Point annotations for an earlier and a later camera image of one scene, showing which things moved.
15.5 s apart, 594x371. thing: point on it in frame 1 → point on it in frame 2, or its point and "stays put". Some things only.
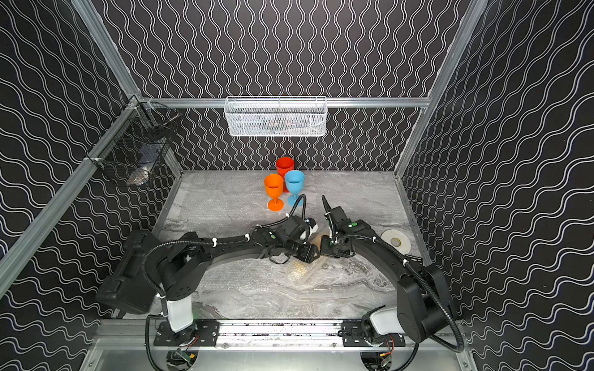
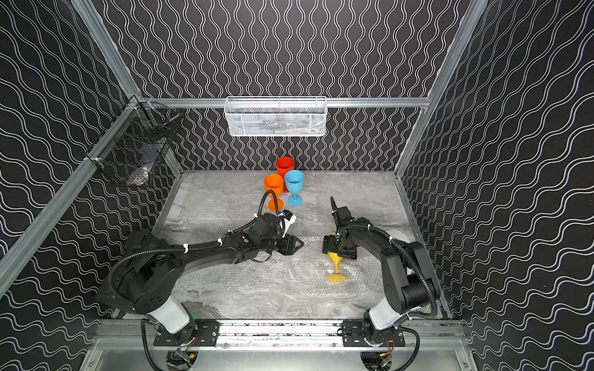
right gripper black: (325, 251) stays put
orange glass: (274, 184) stays put
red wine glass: (284, 165) stays put
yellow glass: (301, 272) → (336, 277)
